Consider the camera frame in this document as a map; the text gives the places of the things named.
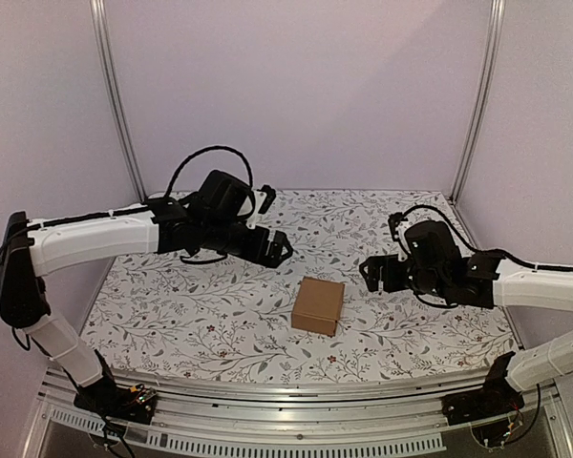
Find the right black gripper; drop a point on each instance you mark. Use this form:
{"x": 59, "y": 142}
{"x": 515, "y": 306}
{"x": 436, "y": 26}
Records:
{"x": 382, "y": 276}

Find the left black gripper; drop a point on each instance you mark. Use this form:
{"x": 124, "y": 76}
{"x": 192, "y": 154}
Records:
{"x": 271, "y": 259}

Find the brown cardboard box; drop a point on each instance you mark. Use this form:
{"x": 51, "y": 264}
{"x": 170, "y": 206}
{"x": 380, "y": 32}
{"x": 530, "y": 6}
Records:
{"x": 318, "y": 306}

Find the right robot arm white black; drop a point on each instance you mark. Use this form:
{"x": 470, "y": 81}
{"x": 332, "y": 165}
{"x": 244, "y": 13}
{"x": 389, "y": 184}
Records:
{"x": 430, "y": 263}

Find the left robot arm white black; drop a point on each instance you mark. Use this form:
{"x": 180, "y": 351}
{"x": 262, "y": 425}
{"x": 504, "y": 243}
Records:
{"x": 222, "y": 217}

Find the floral patterned table mat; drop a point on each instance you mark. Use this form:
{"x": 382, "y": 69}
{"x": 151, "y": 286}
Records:
{"x": 229, "y": 320}

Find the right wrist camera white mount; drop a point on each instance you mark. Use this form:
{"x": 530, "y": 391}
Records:
{"x": 399, "y": 224}

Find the front aluminium rail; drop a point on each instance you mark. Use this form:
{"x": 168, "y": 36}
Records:
{"x": 221, "y": 419}

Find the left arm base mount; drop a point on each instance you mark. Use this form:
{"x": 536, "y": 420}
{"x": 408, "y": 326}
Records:
{"x": 136, "y": 403}

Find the right aluminium frame post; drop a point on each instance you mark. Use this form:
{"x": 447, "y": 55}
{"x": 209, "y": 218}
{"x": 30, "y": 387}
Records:
{"x": 489, "y": 63}

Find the aluminium frame post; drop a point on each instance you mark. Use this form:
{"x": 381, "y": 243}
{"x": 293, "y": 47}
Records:
{"x": 109, "y": 71}
{"x": 489, "y": 63}

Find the left aluminium frame post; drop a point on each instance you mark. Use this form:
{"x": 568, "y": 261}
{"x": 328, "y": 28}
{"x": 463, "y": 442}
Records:
{"x": 109, "y": 71}

